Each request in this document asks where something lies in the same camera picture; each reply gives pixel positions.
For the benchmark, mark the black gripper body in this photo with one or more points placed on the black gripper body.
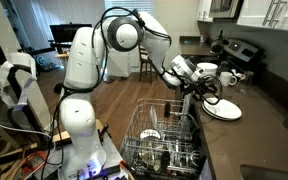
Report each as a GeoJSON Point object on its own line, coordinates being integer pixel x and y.
{"type": "Point", "coordinates": [197, 87]}

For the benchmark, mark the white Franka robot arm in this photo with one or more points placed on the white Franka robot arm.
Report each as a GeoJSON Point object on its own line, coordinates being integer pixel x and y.
{"type": "Point", "coordinates": [80, 60]}

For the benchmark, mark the white ceramic mug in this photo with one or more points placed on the white ceramic mug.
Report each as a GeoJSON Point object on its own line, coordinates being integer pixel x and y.
{"type": "Point", "coordinates": [225, 79]}

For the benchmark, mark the white ceramic bowl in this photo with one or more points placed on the white ceramic bowl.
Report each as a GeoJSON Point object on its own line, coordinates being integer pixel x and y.
{"type": "Point", "coordinates": [211, 74]}
{"type": "Point", "coordinates": [210, 66]}

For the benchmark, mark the dark bottle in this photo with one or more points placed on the dark bottle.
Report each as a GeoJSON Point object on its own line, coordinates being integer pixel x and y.
{"type": "Point", "coordinates": [223, 66]}

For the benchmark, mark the clear glass jar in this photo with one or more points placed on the clear glass jar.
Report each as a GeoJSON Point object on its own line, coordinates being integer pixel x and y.
{"type": "Point", "coordinates": [247, 80]}

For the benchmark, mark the black cylindrical cup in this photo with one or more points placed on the black cylindrical cup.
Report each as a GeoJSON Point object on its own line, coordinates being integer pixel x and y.
{"type": "Point", "coordinates": [167, 110]}

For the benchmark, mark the black kettle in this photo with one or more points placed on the black kettle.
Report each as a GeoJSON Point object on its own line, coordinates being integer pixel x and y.
{"type": "Point", "coordinates": [217, 45]}

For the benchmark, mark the black electric stove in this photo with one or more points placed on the black electric stove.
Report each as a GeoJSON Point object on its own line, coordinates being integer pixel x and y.
{"type": "Point", "coordinates": [240, 50]}

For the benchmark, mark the wooden bar stool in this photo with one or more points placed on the wooden bar stool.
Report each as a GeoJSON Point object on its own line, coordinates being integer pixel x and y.
{"type": "Point", "coordinates": [147, 63]}

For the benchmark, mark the narrow white upper cabinet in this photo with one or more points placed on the narrow white upper cabinet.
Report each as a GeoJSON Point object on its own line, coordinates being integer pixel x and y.
{"type": "Point", "coordinates": [204, 10]}

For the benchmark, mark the stainless steel microwave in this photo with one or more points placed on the stainless steel microwave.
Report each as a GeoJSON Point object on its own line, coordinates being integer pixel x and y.
{"type": "Point", "coordinates": [225, 8]}

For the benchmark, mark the white window blinds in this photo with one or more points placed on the white window blinds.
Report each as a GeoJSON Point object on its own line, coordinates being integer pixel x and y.
{"type": "Point", "coordinates": [147, 5]}

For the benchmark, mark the kitchen sink basin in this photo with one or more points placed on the kitchen sink basin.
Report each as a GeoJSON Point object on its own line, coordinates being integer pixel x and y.
{"type": "Point", "coordinates": [270, 173]}

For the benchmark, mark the robot mounting table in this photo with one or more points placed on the robot mounting table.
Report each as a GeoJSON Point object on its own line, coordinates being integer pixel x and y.
{"type": "Point", "coordinates": [114, 160]}

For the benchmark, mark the wooden desk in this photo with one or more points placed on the wooden desk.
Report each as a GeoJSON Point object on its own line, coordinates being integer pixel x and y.
{"type": "Point", "coordinates": [60, 55]}

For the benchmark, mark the black computer monitor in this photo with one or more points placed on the black computer monitor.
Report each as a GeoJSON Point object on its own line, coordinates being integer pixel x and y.
{"type": "Point", "coordinates": [60, 33]}

